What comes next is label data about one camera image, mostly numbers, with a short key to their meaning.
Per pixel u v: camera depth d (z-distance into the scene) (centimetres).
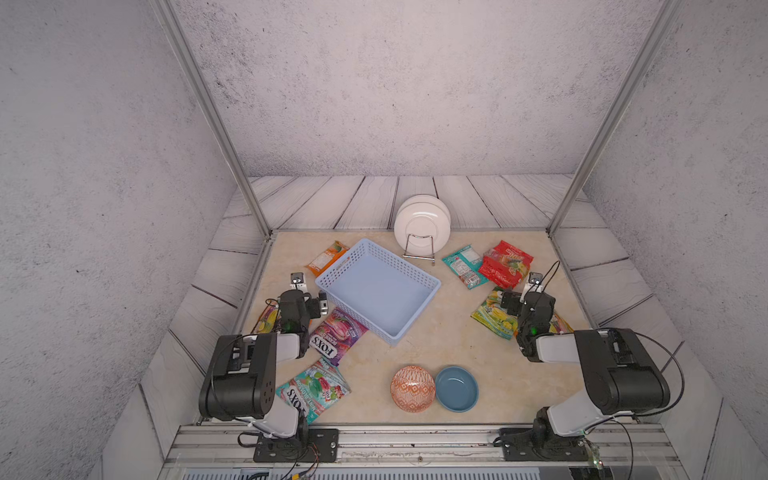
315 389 81
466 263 108
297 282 81
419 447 74
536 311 70
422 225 103
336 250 113
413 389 81
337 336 91
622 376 45
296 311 72
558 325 93
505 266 102
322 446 73
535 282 79
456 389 80
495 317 94
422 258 108
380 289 102
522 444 72
